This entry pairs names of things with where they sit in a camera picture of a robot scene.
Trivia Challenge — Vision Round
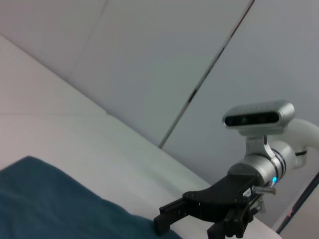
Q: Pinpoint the teal t-shirt with FREE print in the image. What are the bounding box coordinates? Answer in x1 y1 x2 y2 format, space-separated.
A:
0 156 184 239

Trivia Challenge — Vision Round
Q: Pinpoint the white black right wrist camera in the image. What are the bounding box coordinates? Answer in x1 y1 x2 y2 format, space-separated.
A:
221 100 296 137

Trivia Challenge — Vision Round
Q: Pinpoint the silver connector on right arm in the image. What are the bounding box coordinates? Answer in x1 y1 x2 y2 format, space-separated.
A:
251 185 277 195

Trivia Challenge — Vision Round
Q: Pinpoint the silver plug on right gripper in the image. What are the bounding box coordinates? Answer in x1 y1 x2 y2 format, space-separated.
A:
256 198 266 214

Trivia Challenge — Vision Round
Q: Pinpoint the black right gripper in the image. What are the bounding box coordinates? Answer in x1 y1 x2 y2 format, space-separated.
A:
153 173 263 239

